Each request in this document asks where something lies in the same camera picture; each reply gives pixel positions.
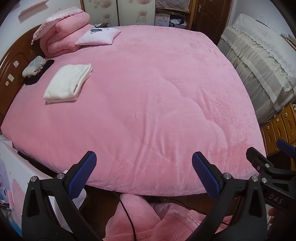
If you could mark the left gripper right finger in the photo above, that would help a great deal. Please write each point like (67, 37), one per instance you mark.
(249, 221)

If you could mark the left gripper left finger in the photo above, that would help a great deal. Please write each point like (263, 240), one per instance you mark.
(49, 212)

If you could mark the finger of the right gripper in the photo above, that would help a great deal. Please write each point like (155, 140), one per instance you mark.
(268, 174)
(287, 148)

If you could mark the white fluffy cardigan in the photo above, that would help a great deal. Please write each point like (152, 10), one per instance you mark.
(66, 84)

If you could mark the person's right hand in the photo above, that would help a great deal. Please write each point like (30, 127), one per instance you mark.
(277, 219)

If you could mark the wooden drawer cabinet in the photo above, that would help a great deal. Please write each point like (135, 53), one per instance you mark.
(282, 126)

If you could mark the white printed storage box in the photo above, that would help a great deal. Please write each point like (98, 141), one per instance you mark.
(15, 176)

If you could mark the pink pyjama sleeve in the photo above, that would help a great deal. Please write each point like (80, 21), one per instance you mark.
(136, 219)

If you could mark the beige covered sofa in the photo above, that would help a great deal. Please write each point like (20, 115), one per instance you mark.
(265, 63)

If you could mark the black flat object on bed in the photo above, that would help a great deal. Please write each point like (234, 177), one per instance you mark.
(30, 80)

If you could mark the pink plush bed blanket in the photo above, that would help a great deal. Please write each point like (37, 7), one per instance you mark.
(155, 97)

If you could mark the grey patterned small pillow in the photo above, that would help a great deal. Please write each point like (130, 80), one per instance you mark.
(34, 67)

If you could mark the dark wooden door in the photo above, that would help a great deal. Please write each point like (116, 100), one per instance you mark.
(210, 18)

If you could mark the brown wooden headboard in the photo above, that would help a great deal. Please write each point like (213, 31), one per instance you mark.
(14, 61)

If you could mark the open storage shelf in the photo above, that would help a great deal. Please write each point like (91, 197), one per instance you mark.
(181, 9)

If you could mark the folded pink quilt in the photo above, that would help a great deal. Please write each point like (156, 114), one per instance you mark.
(59, 33)

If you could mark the white cushion blue print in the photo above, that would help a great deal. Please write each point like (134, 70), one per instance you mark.
(98, 36)

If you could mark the pink wall shelf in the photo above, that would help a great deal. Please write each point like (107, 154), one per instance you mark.
(32, 7)

